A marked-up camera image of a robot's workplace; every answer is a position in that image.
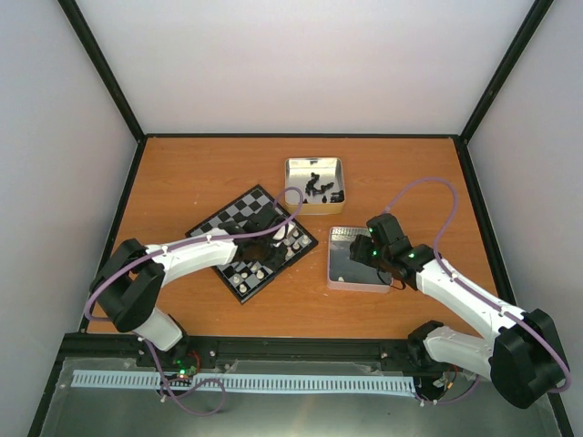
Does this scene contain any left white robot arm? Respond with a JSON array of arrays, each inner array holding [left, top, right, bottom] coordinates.
[[84, 215, 295, 367]]

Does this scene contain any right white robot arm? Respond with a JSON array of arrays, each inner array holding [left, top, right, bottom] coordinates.
[[350, 213, 571, 409]]

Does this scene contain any black chess pieces pile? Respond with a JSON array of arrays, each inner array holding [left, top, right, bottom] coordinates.
[[299, 171, 345, 205]]

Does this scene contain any green lit circuit board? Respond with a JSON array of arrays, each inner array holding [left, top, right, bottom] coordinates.
[[176, 351, 201, 379]]

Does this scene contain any black and silver chessboard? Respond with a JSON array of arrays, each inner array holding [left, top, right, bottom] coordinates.
[[186, 185, 318, 304]]

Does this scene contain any pink square tin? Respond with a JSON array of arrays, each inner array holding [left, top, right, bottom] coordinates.
[[327, 227, 393, 293]]

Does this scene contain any gold square tin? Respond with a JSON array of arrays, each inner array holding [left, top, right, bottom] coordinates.
[[284, 158, 346, 215]]

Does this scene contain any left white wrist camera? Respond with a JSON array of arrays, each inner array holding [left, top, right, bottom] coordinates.
[[271, 222, 295, 242]]

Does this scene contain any black aluminium frame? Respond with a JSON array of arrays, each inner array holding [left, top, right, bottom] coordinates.
[[28, 1, 553, 436]]

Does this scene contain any light blue cable duct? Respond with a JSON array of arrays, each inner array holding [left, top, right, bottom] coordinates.
[[70, 370, 415, 397]]

